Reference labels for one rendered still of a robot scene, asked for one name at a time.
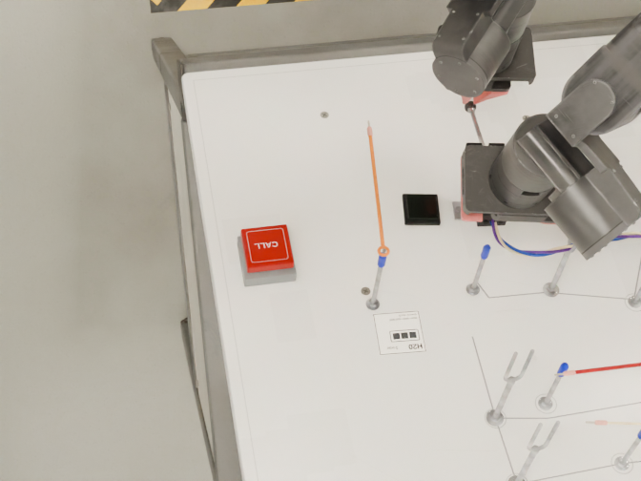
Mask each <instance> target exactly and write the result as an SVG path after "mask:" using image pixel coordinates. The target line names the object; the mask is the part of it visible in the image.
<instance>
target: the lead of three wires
mask: <svg viewBox="0 0 641 481"><path fill-rule="evenodd" d="M490 224H491V227H492V232H493V235H494V238H495V240H496V241H497V242H498V243H499V244H500V245H501V246H502V247H504V248H505V249H506V250H507V251H509V252H511V253H512V254H515V255H518V256H522V257H545V256H550V255H553V254H556V253H562V252H567V251H569V250H570V249H571V247H572V246H573V244H572V243H571V244H569V245H564V246H558V247H554V248H550V249H548V250H544V251H534V250H519V249H517V248H515V247H513V246H512V245H510V244H508V243H507V242H506V241H504V240H503V239H502V238H501V236H500V233H499V230H498V225H497V222H494V220H491V221H490Z"/></svg>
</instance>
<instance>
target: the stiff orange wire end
mask: <svg viewBox="0 0 641 481"><path fill-rule="evenodd" d="M367 122H368V127H367V135H368V138H369V146H370V155H371V163H372V172H373V180H374V188H375V197H376V205H377V214H378V222H379V230H380V239H381V246H380V247H379V248H378V250H377V251H378V254H379V255H380V256H382V257H386V256H388V255H389V253H390V250H389V248H388V247H387V246H385V245H384V237H383V221H382V213H381V205H380V197H379V188H378V180H377V172H376V163H375V155H374V147H373V138H372V136H373V132H372V128H371V127H370V121H369V120H368V121H367ZM381 249H386V253H385V254H383V253H381Z"/></svg>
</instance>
